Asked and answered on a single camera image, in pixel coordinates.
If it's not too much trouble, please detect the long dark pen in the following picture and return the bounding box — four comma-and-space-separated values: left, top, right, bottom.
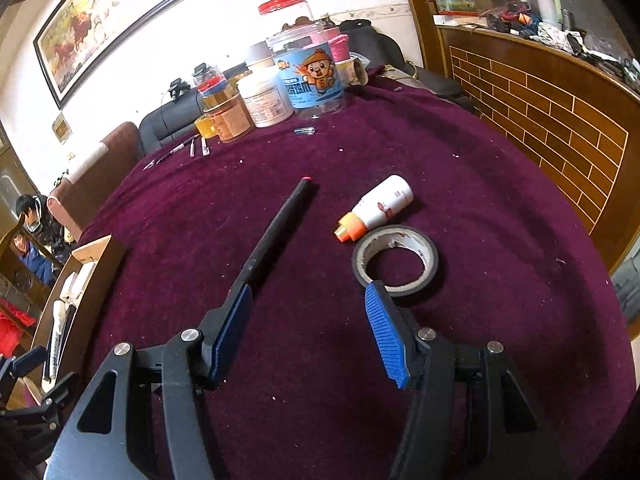
144, 135, 198, 170

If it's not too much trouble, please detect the white green tumbler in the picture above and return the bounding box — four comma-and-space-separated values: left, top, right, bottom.
531, 0, 560, 28

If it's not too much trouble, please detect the cardboard box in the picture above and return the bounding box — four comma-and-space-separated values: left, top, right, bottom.
30, 234, 126, 396

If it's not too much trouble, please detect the maroon tablecloth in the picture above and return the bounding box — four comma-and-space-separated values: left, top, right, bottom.
75, 67, 636, 480

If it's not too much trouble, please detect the orange plastic jar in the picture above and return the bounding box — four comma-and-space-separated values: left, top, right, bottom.
194, 91, 254, 144

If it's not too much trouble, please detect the wooden chair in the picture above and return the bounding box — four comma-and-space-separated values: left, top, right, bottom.
0, 227, 56, 311

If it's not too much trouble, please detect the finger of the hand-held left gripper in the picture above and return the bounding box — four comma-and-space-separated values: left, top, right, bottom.
0, 372, 81, 441
0, 347, 48, 401

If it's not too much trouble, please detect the pile of cables and clutter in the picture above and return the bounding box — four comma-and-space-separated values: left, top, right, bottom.
480, 0, 640, 86

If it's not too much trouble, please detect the black stick red tip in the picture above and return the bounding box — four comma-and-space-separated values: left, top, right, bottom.
227, 176, 313, 301

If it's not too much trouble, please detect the black sofa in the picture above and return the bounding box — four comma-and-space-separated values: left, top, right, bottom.
137, 91, 206, 158

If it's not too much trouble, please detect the red cloth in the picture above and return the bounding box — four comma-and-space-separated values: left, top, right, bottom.
0, 300, 37, 356

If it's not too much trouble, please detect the white plastic jar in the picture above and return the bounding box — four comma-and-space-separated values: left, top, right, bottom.
236, 67, 295, 129

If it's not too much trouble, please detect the brown armchair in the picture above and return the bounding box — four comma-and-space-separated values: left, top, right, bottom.
47, 121, 141, 241

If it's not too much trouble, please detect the dark cloth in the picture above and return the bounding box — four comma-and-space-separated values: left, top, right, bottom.
385, 65, 466, 103

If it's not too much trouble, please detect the wooden brick-pattern counter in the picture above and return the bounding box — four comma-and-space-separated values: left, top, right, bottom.
395, 0, 640, 276

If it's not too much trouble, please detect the small jar red blue lid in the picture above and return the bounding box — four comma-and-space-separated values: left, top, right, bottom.
192, 62, 228, 108

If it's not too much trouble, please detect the small wall frame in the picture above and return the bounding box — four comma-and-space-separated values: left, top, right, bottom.
51, 112, 73, 143

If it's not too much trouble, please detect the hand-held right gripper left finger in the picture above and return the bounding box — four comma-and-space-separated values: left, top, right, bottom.
42, 282, 253, 480

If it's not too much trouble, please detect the black tape roll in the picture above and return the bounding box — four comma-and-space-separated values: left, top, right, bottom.
351, 225, 440, 301

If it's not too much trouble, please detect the cardboard tube roll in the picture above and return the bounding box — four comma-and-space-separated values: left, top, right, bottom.
337, 52, 370, 87

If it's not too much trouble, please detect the black bag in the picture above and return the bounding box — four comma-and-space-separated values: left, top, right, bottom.
340, 19, 403, 68

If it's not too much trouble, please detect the framed horse painting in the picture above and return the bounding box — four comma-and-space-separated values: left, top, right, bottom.
32, 0, 222, 110

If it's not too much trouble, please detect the clear jar blue cartoon label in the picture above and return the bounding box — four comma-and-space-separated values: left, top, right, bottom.
266, 22, 349, 120

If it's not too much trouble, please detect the white bottle orange cap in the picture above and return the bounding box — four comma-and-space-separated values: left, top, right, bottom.
334, 175, 415, 243

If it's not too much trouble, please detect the clear jar red lid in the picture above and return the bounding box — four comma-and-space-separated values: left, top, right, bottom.
257, 0, 315, 31

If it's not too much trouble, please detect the jar brown lid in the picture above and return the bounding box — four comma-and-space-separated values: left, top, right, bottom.
245, 42, 276, 73

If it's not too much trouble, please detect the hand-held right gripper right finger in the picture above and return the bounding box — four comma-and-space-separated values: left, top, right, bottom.
364, 280, 571, 480

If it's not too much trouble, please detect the pink thread spool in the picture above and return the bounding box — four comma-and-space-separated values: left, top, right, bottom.
327, 35, 349, 63

